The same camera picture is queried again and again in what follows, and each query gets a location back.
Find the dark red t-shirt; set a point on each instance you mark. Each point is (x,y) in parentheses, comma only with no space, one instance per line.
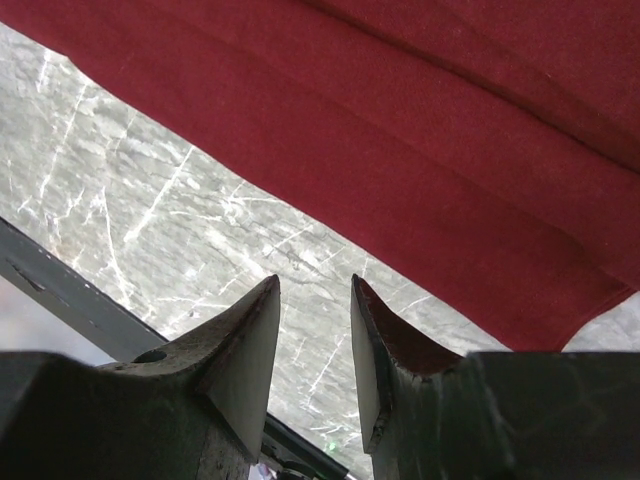
(486,150)

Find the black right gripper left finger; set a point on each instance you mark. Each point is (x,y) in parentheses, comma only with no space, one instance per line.
(194,408)

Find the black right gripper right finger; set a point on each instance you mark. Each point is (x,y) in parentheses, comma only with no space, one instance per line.
(429,413)

